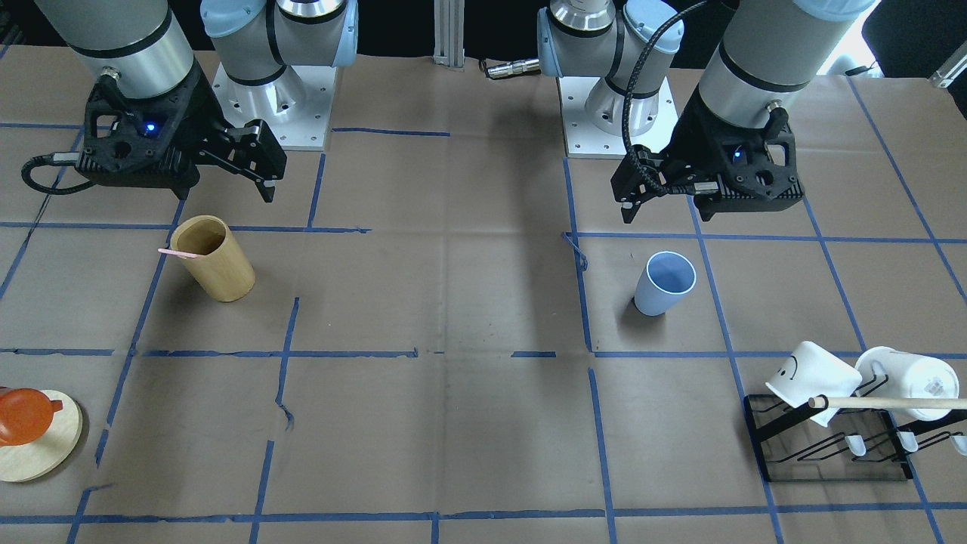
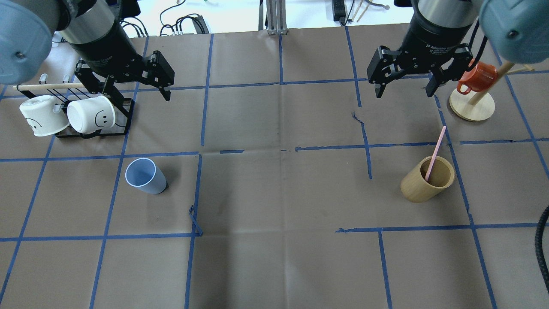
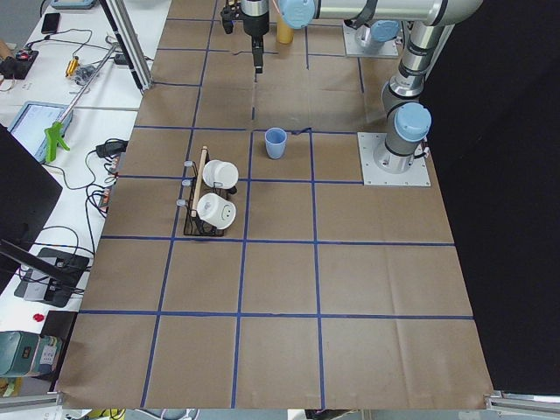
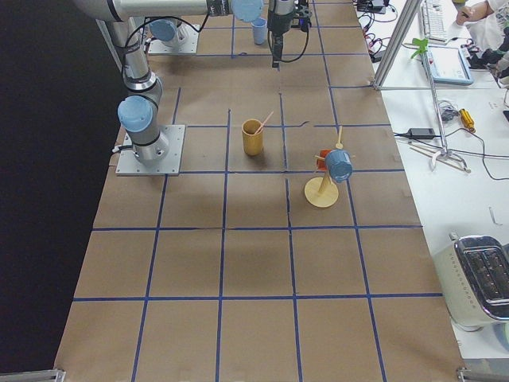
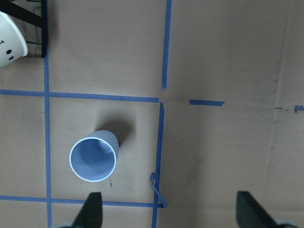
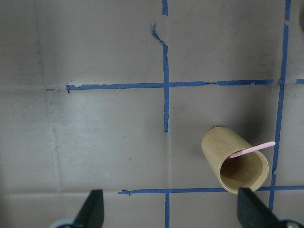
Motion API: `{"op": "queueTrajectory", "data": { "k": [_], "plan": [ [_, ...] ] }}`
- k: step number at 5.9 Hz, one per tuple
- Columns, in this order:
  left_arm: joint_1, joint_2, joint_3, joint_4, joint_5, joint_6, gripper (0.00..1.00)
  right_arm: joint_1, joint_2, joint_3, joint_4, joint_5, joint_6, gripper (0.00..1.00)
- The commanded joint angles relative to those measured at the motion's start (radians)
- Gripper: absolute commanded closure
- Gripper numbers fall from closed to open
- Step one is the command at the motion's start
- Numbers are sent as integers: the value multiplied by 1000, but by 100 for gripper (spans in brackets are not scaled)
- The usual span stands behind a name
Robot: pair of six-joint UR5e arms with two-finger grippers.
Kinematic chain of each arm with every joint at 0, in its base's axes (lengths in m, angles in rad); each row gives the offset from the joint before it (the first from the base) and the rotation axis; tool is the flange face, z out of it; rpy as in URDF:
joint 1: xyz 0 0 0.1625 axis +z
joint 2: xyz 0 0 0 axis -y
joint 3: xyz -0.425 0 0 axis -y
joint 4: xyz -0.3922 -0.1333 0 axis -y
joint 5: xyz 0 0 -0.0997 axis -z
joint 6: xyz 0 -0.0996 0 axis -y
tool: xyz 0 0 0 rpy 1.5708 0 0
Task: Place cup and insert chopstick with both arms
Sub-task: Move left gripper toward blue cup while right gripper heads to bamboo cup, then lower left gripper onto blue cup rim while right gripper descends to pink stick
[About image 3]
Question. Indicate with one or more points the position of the upper white mug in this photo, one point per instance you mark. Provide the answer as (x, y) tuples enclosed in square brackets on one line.
[(220, 174)]

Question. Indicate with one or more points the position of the wooden rack handle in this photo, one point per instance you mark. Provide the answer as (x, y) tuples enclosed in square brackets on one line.
[(199, 179)]

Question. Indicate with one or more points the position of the black wire cup rack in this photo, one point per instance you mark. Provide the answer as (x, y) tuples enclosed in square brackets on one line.
[(208, 192)]

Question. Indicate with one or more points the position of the blue plastic cup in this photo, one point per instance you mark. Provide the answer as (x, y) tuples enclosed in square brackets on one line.
[(275, 142)]

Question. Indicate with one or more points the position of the black monitor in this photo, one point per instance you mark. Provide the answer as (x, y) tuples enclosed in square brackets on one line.
[(28, 193)]

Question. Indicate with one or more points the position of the white mug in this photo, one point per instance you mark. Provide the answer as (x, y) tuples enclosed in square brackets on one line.
[(216, 211), (220, 174)]

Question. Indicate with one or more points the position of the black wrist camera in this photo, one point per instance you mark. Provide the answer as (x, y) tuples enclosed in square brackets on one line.
[(229, 14)]

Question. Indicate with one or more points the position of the teal metal box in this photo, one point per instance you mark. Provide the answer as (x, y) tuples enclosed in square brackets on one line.
[(28, 354)]

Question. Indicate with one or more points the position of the grey dock hub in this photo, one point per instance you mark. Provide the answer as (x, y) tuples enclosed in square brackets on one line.
[(50, 278)]

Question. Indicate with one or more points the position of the black electronics board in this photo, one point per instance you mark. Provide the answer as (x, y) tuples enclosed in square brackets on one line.
[(17, 68)]

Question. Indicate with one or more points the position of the black smartphone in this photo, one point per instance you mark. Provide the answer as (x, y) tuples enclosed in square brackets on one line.
[(51, 23)]

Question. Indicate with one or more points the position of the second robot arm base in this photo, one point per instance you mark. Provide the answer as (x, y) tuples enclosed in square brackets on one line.
[(377, 33)]

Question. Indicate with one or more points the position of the yellow cylinder holder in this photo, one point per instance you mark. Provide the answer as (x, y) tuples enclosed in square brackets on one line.
[(284, 33)]

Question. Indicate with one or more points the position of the blue cased tablet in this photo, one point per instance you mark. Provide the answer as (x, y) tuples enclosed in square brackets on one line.
[(40, 127)]

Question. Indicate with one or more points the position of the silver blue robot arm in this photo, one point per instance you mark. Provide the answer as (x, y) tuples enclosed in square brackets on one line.
[(408, 121)]

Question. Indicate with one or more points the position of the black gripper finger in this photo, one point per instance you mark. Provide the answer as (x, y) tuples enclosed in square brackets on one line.
[(257, 48)]

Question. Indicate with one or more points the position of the lower white mug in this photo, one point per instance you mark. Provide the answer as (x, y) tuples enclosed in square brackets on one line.
[(216, 211)]

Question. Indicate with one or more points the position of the black power adapter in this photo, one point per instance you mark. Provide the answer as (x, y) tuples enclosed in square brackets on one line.
[(111, 147)]

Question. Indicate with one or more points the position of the aluminium frame post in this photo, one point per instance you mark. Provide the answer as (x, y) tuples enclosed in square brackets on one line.
[(125, 34)]

